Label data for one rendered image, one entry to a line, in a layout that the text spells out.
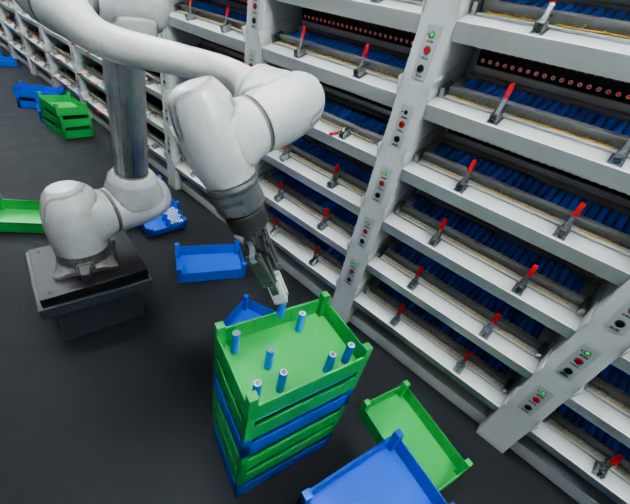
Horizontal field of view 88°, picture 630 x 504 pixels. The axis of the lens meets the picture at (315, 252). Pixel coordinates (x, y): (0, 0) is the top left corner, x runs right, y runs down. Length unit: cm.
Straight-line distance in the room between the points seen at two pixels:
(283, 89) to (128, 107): 60
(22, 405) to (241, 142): 105
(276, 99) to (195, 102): 14
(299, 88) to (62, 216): 84
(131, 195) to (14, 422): 72
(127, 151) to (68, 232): 30
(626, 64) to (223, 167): 79
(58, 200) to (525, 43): 127
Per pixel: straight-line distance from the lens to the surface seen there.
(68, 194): 121
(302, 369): 79
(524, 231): 100
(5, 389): 139
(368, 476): 100
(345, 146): 118
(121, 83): 109
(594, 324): 107
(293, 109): 60
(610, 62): 95
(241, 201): 56
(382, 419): 127
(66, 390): 132
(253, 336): 83
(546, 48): 96
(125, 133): 115
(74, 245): 125
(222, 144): 52
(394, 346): 141
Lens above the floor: 105
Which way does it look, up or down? 35 degrees down
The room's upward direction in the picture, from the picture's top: 14 degrees clockwise
